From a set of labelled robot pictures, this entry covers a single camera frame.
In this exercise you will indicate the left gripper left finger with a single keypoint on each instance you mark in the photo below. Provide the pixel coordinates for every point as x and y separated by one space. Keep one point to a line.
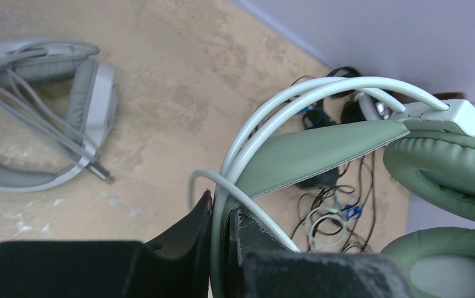
173 264

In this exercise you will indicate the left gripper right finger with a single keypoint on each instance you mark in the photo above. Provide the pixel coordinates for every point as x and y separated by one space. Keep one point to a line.
259 266

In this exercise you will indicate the white grey headphones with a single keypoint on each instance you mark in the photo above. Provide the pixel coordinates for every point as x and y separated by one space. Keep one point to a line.
92 101

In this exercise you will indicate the mint green headphones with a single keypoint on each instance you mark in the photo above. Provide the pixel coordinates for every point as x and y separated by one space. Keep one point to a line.
429 148

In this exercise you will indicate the black blue headphones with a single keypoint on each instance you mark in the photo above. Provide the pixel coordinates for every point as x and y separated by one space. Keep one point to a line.
316 117

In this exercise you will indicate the white black headphones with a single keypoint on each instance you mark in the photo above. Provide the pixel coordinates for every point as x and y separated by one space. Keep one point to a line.
362 107

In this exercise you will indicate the small black on-ear headphones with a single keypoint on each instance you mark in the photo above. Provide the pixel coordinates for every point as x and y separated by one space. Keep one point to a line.
343 72

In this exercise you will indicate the brown headphones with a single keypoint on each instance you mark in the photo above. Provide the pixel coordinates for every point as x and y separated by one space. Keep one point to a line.
441 96

